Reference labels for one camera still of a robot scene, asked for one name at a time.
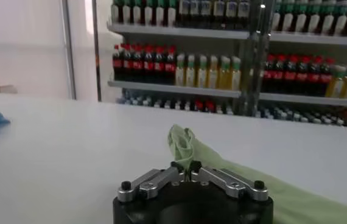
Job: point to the black slanted frame strip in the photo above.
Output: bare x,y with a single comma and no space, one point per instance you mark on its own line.
96,61

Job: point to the light green t-shirt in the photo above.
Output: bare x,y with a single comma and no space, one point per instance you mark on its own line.
298,201

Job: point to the red cap cola bottle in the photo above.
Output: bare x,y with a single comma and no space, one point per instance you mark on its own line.
128,64
313,77
148,65
279,75
138,65
117,64
290,76
326,78
159,66
269,74
302,76
210,106
170,67
198,105

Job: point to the grey slanted wall strip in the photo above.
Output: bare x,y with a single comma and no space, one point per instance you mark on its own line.
69,61

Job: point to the green cap tea bottle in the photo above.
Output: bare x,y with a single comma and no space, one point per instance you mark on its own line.
341,24
171,16
276,19
148,15
313,22
114,13
327,23
287,20
159,16
136,14
300,22
126,13

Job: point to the grey beverage display shelf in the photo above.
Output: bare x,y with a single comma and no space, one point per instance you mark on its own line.
313,100
173,89

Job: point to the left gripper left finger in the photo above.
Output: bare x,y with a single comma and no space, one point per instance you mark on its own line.
155,184

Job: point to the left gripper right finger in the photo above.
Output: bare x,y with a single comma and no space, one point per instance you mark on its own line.
231,185

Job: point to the dark tea bottle white label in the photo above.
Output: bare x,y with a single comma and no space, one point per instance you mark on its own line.
194,9
184,9
231,9
219,9
243,9
205,9

